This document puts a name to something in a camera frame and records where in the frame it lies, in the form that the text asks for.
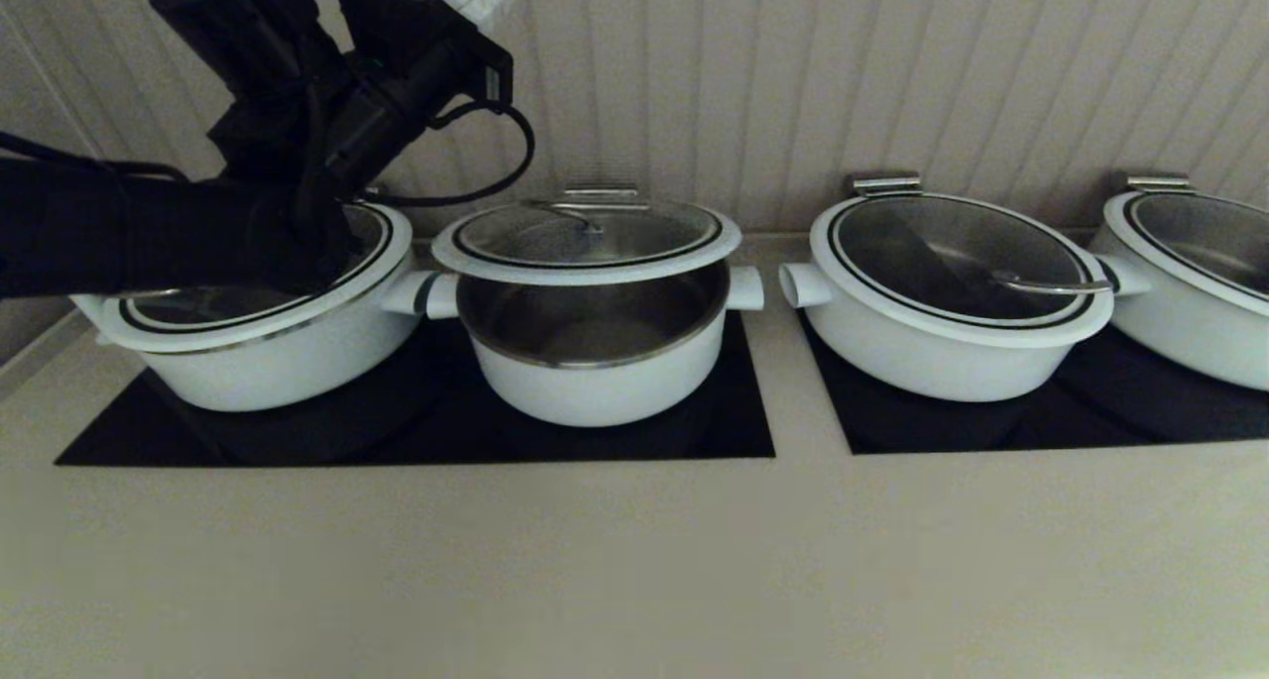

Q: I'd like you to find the black glass induction cooktop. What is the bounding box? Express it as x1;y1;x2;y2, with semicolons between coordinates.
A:
798;310;1269;456
57;310;776;467

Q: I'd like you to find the white deep cooking pot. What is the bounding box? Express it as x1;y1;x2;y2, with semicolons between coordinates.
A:
428;263;765;429

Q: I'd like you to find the white shallow cooking pot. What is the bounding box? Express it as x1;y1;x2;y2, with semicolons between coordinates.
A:
69;203;442;413
1089;225;1269;394
778;253;1116;403

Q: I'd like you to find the glass lid with white rim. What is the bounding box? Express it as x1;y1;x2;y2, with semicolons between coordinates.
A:
94;201;415;355
808;193;1115;350
1102;191;1269;319
431;195;745;286

